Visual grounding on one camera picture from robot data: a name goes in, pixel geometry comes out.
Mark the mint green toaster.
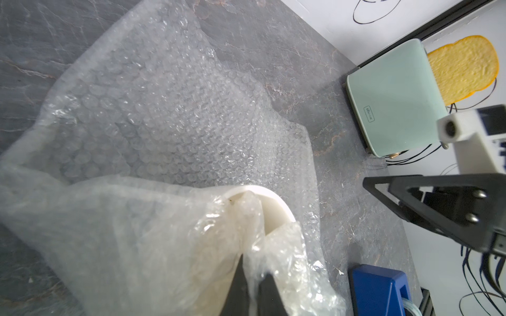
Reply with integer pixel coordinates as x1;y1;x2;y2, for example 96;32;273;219
346;39;447;157

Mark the blue tape dispenser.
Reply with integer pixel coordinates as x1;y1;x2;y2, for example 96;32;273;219
349;264;411;316

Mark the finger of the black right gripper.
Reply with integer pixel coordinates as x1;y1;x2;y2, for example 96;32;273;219
362;173;505;253

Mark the front yellow toast slice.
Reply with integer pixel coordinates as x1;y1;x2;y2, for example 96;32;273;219
428;36;500;106

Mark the clear bubble wrap sheet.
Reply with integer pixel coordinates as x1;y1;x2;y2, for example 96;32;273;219
1;1;346;315

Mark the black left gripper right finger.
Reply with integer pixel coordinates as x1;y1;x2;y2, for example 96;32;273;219
258;274;288;316

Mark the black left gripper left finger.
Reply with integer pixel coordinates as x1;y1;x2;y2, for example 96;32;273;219
220;256;250;316

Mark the white ceramic mug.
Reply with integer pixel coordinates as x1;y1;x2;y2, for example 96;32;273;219
223;185;296;235

